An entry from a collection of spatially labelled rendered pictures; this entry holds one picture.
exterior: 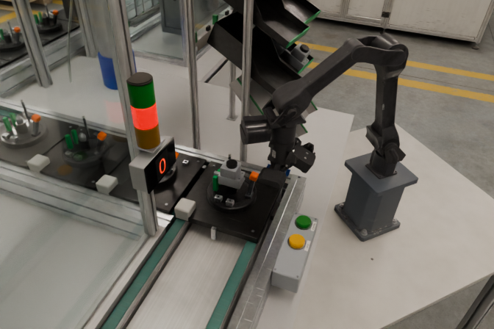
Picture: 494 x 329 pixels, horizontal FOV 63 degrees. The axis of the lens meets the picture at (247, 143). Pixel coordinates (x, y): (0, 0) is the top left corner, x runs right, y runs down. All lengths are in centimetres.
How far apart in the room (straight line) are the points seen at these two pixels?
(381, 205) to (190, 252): 54
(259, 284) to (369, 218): 40
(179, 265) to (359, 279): 48
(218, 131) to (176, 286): 73
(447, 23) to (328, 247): 414
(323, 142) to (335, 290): 64
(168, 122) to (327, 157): 64
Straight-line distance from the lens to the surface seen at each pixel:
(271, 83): 120
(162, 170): 92
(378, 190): 112
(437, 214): 143
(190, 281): 105
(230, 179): 109
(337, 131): 165
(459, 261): 132
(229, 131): 160
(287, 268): 103
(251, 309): 96
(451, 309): 233
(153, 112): 83
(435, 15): 507
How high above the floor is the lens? 179
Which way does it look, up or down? 37 degrees down
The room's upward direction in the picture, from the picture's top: 2 degrees clockwise
